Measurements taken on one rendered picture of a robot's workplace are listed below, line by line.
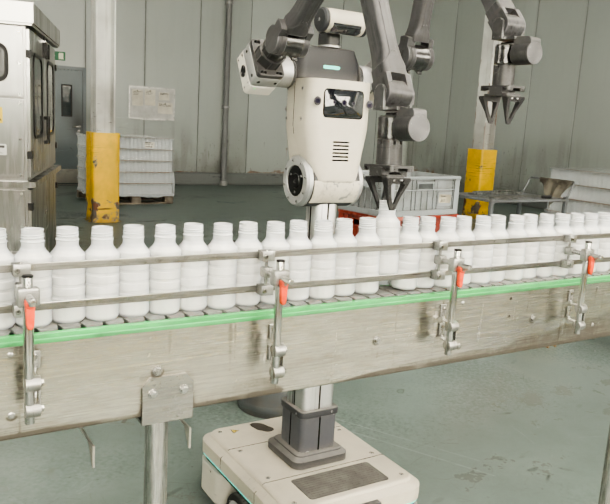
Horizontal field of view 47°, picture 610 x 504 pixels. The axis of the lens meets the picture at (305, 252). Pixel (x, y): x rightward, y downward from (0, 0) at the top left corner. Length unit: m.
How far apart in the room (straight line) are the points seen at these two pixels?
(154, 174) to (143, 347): 9.75
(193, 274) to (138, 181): 9.61
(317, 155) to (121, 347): 1.05
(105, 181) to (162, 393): 7.76
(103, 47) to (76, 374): 8.04
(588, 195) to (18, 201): 6.17
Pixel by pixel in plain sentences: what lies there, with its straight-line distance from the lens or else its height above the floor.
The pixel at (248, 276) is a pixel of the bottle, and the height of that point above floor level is 1.06.
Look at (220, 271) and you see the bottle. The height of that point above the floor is 1.08.
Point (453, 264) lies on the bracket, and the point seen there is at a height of 1.08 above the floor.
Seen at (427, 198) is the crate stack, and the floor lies 0.99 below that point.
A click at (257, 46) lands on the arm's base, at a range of 2.12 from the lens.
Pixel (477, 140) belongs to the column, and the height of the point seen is 1.23.
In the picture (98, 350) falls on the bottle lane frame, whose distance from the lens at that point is 1.28.
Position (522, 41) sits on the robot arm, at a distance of 1.95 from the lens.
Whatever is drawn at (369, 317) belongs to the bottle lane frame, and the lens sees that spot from 1.53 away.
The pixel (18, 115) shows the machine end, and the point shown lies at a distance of 4.91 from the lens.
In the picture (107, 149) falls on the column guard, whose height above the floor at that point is 0.90.
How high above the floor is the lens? 1.37
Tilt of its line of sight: 10 degrees down
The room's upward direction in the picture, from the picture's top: 3 degrees clockwise
